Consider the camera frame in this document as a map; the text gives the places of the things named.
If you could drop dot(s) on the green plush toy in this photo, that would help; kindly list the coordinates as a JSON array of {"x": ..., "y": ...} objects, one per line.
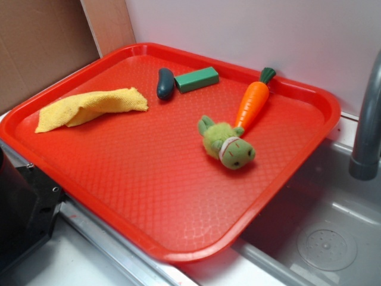
[{"x": 224, "y": 143}]

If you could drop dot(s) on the dark green toy cucumber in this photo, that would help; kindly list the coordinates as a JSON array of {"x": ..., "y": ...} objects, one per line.
[{"x": 166, "y": 83}]

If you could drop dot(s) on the yellow cloth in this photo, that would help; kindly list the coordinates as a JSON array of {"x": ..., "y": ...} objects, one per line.
[{"x": 79, "y": 109}]

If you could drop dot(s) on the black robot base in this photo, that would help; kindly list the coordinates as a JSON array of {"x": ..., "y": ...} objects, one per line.
[{"x": 30, "y": 201}]

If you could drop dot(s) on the brown cardboard panel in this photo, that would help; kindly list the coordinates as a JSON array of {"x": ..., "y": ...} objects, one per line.
[{"x": 42, "y": 42}]

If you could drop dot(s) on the red plastic tray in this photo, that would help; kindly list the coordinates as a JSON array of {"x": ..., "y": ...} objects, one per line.
[{"x": 147, "y": 175}]

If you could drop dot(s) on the orange toy carrot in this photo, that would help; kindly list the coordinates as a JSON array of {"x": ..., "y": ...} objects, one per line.
[{"x": 254, "y": 99}]

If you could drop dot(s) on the grey faucet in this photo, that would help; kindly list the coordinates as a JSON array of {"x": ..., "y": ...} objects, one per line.
[{"x": 365, "y": 157}]

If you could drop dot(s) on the green rectangular block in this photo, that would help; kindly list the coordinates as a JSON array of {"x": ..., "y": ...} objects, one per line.
[{"x": 196, "y": 79}]

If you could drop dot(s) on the grey toy sink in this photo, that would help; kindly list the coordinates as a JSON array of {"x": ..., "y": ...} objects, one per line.
[{"x": 322, "y": 228}]

